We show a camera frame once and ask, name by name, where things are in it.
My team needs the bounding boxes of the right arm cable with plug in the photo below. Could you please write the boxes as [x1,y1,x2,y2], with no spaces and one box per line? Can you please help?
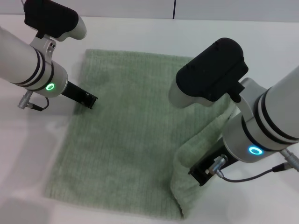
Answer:
[208,149,299,182]

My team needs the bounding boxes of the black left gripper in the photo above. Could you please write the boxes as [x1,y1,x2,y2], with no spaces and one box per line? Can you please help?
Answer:
[61,80,99,110]

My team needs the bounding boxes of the green ribbed towel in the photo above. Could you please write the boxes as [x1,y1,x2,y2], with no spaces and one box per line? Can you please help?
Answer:
[43,48,237,219]

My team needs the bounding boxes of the left wrist camera housing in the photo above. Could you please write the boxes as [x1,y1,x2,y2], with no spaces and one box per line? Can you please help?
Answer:
[23,0,88,42]

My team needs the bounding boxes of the left arm cable with plug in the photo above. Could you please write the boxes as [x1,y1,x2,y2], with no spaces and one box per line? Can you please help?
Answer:
[17,91,50,111]

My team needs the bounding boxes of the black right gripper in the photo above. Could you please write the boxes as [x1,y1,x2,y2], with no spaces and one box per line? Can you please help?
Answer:
[187,137,239,187]

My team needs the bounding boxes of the arm cable with plug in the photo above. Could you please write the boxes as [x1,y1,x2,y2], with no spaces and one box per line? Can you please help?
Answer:
[208,149,299,182]
[17,91,50,111]

